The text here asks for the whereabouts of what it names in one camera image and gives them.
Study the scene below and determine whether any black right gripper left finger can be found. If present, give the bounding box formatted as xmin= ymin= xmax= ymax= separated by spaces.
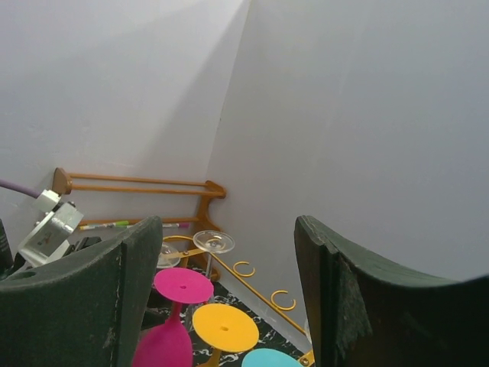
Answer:
xmin=1 ymin=216 xmax=163 ymax=366

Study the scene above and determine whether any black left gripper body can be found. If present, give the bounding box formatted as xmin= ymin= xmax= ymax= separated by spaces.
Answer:
xmin=64 ymin=236 xmax=102 ymax=256

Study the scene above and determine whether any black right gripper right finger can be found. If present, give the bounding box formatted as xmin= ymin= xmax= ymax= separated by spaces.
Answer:
xmin=294 ymin=216 xmax=488 ymax=366

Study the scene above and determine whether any pink plastic goblet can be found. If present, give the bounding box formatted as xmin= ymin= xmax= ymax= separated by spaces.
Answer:
xmin=132 ymin=268 xmax=214 ymax=367

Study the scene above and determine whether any clear wine glass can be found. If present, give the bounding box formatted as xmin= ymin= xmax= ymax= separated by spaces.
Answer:
xmin=157 ymin=242 xmax=180 ymax=269
xmin=193 ymin=230 xmax=235 ymax=279

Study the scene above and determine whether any blue plastic goblet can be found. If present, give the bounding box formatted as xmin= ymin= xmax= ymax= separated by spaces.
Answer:
xmin=241 ymin=348 xmax=302 ymax=367

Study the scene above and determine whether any orange plastic goblet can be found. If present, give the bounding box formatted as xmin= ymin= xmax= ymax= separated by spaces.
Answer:
xmin=193 ymin=304 xmax=259 ymax=366

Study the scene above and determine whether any orange wooden shelf rack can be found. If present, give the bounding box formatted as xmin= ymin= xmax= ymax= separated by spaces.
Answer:
xmin=52 ymin=167 xmax=227 ymax=282

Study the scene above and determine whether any green capped marker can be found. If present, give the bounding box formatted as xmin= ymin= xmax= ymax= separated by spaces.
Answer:
xmin=78 ymin=220 xmax=130 ymax=231

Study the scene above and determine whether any purple capped marker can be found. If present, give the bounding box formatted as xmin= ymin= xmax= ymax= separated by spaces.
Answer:
xmin=162 ymin=222 xmax=190 ymax=229

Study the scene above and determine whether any gold wire glass rack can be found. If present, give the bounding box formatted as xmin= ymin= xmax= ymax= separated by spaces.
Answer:
xmin=162 ymin=235 xmax=316 ymax=367

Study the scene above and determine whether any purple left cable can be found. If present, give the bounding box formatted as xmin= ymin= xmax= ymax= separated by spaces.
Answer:
xmin=0 ymin=178 xmax=39 ymax=200

